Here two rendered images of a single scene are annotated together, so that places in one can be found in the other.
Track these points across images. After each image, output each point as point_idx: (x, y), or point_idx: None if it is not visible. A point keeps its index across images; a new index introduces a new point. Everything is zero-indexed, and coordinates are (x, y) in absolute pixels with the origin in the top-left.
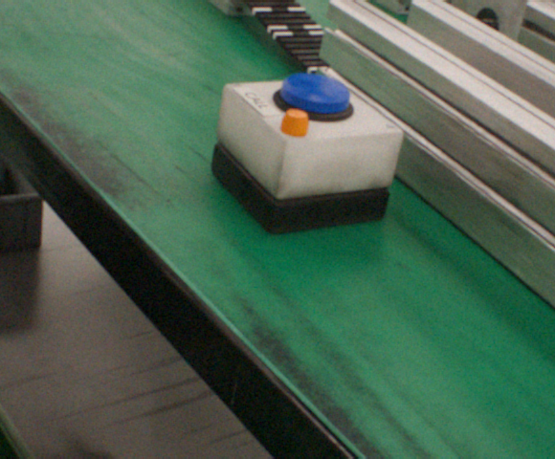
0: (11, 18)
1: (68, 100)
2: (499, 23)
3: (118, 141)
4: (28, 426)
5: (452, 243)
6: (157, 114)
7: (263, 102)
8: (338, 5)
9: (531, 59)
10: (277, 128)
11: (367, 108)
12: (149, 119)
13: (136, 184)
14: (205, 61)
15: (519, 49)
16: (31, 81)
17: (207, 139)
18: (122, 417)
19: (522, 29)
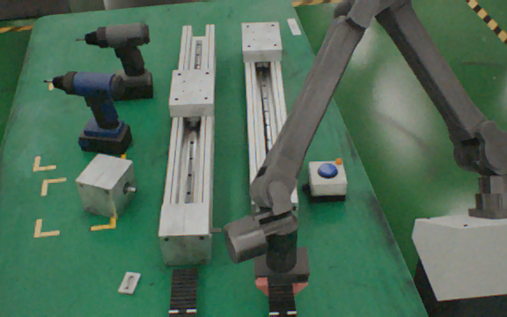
0: (390, 303)
1: (377, 239)
2: (209, 224)
3: (366, 217)
4: None
5: None
6: (350, 229)
7: (341, 173)
8: (297, 199)
9: (256, 166)
10: (341, 164)
11: (312, 170)
12: (353, 226)
13: (366, 199)
14: (319, 261)
15: (254, 172)
16: (387, 251)
17: (340, 215)
18: None
19: (209, 212)
